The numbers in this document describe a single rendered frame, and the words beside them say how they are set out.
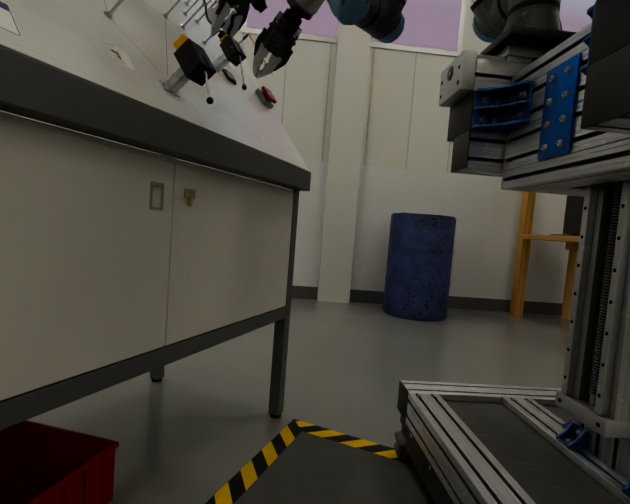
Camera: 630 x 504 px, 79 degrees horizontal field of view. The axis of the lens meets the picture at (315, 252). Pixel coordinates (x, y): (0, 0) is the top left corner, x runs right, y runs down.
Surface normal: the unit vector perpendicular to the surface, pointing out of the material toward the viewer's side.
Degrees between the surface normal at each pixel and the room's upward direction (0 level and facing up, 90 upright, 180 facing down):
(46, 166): 90
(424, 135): 90
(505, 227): 90
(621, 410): 90
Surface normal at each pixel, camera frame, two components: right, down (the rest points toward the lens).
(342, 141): 0.07, 0.07
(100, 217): 0.92, 0.10
